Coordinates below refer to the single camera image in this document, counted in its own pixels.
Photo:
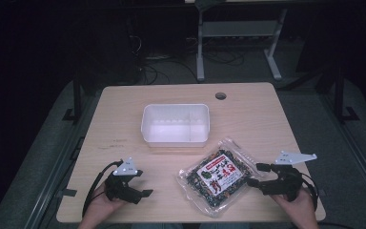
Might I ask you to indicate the person's right hand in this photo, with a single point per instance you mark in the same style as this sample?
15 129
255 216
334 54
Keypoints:
295 208

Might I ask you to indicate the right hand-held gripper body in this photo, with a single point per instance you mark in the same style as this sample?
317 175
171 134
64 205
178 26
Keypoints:
284 184

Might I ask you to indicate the white metal desk frame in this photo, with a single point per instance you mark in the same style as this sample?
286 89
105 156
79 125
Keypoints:
200 63

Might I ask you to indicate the black tape strip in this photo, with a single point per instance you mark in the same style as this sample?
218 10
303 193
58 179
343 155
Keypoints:
67 192

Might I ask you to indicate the person's left hand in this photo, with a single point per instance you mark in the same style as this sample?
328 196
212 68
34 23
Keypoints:
100 205

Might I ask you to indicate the clear packet of dried food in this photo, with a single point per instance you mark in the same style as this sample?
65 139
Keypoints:
218 178

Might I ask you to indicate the white plastic container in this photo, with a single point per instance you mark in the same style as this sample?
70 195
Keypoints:
174 132

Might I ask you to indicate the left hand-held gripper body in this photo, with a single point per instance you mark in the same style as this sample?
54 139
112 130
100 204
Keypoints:
120 187

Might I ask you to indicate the aluminium rail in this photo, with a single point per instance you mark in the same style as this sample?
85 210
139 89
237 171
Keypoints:
357 152
52 181

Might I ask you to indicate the black metal stand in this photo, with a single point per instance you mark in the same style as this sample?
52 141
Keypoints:
77 101
339 95

